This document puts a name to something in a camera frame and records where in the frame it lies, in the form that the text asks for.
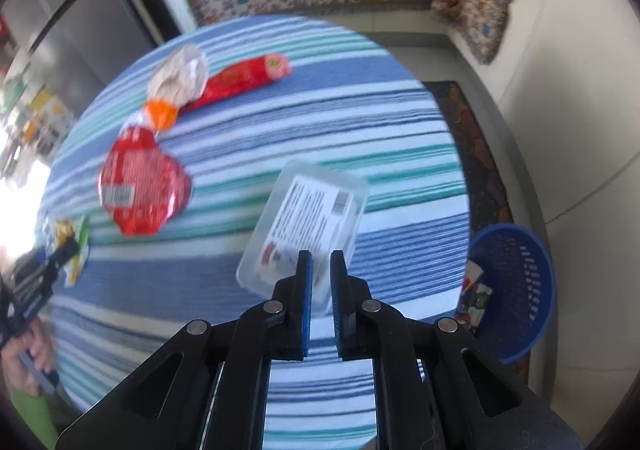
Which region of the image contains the white green milk carton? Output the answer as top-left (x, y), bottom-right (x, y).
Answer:
top-left (456, 259), bottom-right (492, 331)

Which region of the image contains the clear plastic food box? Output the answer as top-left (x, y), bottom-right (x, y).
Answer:
top-left (236, 160), bottom-right (370, 316)

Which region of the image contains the red round snack bag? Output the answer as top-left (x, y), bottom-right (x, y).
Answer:
top-left (98, 125), bottom-right (192, 237)

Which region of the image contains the long red snack packet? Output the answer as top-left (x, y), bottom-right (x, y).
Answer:
top-left (178, 54), bottom-right (292, 115)

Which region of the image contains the floral paper tissue pack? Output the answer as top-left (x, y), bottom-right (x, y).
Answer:
top-left (146, 44), bottom-right (208, 108)

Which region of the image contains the orange white small wrapper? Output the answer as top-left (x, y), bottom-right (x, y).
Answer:
top-left (142, 99), bottom-right (179, 132)

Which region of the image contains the blue plastic trash basket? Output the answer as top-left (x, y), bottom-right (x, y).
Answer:
top-left (468, 223), bottom-right (555, 363)

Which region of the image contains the person's left hand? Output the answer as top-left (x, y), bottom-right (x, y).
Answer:
top-left (0, 317), bottom-right (57, 398)

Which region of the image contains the yellow green cardboard box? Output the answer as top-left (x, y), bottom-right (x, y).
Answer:
top-left (22, 88), bottom-right (76, 159)

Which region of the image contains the colourful hexagon floor mat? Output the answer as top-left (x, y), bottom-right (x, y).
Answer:
top-left (425, 82), bottom-right (528, 378)

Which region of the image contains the blue striped tablecloth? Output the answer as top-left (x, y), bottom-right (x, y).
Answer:
top-left (38, 16), bottom-right (470, 449)

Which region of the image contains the grey multi-door refrigerator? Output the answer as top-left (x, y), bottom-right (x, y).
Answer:
top-left (1, 0), bottom-right (180, 110)

